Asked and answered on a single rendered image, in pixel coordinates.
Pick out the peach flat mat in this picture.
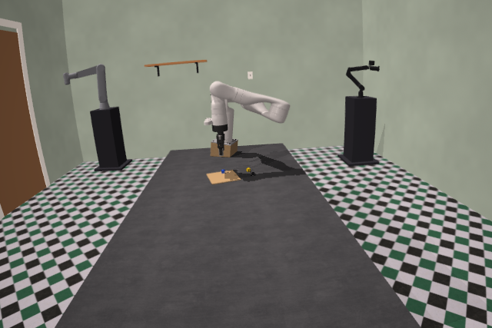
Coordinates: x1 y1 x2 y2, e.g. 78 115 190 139
207 170 240 184

